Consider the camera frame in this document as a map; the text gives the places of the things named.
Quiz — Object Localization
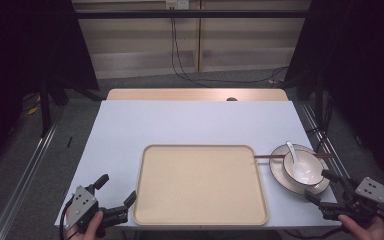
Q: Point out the brown wooden chopstick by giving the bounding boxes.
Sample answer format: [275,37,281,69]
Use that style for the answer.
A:
[253,153,334,160]

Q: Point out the person's left hand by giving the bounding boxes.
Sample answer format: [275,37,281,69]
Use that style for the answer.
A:
[65,211,105,240]

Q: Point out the black metal stand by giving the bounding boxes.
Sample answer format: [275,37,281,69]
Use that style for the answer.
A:
[39,75,53,138]

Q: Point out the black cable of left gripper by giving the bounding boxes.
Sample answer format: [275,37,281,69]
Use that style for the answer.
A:
[58,198,74,240]

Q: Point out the black cables on floor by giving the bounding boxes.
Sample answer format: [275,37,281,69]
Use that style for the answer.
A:
[170,17,290,86]

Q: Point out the white ceramic spoon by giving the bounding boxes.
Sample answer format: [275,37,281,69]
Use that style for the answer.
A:
[285,140,302,168]

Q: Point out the beige plastic tray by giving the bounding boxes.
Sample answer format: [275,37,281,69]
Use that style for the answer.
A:
[132,143,270,227]

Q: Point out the black horizontal frame bar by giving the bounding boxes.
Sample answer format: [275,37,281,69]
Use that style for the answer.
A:
[72,9,312,20]

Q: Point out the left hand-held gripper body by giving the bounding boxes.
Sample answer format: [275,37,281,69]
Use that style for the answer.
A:
[64,184,130,234]

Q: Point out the black curtain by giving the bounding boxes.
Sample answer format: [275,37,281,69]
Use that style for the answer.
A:
[284,0,384,193]
[0,0,100,181]

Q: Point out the wooden table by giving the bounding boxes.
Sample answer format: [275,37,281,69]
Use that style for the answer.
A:
[105,87,290,102]

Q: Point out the person's right hand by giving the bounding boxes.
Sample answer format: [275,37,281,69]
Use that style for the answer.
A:
[337,214,384,240]

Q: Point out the white bowl with dark rim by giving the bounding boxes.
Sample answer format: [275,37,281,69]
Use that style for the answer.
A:
[282,148,325,187]

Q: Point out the white wall socket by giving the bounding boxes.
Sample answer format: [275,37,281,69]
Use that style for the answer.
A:
[165,0,190,10]

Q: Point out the metal floor rail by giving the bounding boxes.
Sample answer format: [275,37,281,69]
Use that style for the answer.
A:
[299,100,352,178]
[0,114,65,240]

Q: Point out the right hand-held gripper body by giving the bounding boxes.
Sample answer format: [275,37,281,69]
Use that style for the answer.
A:
[319,176,384,225]

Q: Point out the white plate with dark rim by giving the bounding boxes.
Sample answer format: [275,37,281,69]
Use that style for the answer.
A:
[268,143,331,196]

